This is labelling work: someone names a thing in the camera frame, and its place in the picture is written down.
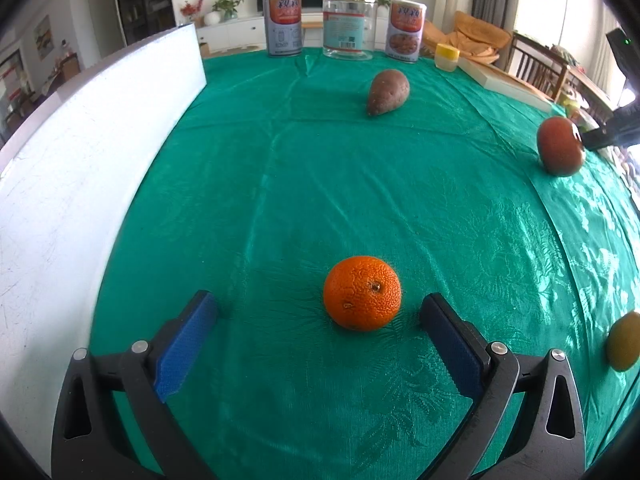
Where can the wooden chair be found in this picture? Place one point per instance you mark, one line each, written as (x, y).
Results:
(537, 65)

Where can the green tablecloth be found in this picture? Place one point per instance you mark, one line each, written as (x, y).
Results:
(275, 174)

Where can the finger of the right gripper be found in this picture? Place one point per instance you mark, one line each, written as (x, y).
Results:
(621, 130)

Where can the orange lounge chair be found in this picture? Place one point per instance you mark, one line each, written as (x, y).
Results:
(477, 40)

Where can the porridge can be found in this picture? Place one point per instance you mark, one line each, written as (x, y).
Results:
(405, 30)
(283, 26)

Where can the small yellow lidded jar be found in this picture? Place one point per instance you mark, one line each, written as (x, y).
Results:
(446, 57)

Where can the red apple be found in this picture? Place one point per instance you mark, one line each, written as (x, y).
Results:
(560, 147)

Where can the reddish sweet potato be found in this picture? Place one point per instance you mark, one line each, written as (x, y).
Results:
(389, 90)

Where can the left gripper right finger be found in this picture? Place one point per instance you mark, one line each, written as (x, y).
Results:
(547, 439)

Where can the right porridge can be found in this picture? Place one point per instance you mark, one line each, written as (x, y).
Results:
(405, 30)

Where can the white sofa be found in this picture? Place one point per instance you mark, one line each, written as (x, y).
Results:
(68, 177)

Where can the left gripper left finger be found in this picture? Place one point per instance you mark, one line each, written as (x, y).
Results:
(89, 439)

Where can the orange cover book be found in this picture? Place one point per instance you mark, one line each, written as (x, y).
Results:
(491, 78)

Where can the left porridge can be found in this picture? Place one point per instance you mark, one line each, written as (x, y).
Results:
(283, 26)

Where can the green red mango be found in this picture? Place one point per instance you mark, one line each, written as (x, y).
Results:
(622, 344)

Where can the clear plastic jar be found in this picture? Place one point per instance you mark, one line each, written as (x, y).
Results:
(349, 29)

